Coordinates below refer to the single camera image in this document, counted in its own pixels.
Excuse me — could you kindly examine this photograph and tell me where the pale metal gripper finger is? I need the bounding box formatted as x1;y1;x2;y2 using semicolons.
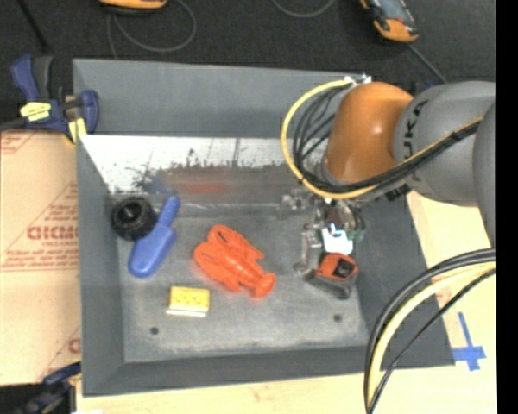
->
293;229;324;273

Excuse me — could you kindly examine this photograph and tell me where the orange and black tape measure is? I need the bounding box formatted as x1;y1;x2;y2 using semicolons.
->
304;252;359;300

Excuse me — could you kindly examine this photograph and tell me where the orange toy lobster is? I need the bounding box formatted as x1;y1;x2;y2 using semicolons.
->
193;224;277;299

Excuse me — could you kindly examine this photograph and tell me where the grey metal bin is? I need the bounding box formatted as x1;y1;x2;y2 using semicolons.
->
72;58;455;396

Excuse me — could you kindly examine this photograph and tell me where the yellow small box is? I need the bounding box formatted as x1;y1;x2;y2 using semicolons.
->
166;285;212;317

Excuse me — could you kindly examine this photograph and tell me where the black round knob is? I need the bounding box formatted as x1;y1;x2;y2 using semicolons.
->
110;196;159;242

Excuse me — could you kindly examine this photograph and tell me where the brown cardboard board, red print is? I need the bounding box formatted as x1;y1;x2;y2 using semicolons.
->
0;129;82;387

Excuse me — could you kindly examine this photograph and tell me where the black cylinder on white bracket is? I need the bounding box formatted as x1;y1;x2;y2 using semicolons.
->
382;185;411;203

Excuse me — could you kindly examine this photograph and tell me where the blue handled brush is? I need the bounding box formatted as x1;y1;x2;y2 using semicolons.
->
128;195;181;279

